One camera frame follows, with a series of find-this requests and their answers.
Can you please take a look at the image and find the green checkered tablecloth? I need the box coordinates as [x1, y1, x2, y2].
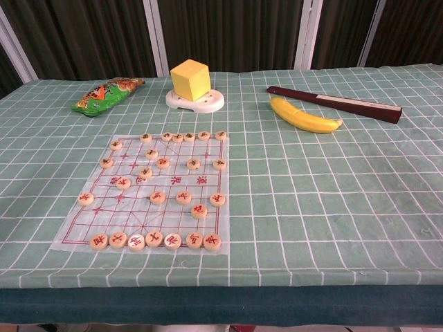
[0, 64, 443, 290]

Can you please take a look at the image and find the translucent Chinese chess board sheet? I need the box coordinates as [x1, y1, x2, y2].
[50, 133, 230, 256]

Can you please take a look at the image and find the yellow toy banana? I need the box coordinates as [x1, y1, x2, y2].
[270, 97, 343, 133]

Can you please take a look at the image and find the yellow cube block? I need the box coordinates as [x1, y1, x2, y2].
[170, 59, 212, 102]

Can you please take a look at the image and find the green orange snack bag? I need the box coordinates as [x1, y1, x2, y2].
[71, 77, 146, 119]

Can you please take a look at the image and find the dark green table skirt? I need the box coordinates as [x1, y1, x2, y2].
[0, 285, 443, 329]

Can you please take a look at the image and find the dark red folded fan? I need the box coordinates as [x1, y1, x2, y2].
[266, 86, 404, 125]

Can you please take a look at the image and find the white round plastic base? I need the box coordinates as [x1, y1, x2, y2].
[165, 88, 226, 113]

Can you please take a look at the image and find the white frame post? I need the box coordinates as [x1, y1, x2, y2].
[294, 0, 325, 71]
[142, 0, 170, 77]
[357, 0, 387, 68]
[0, 6, 38, 84]

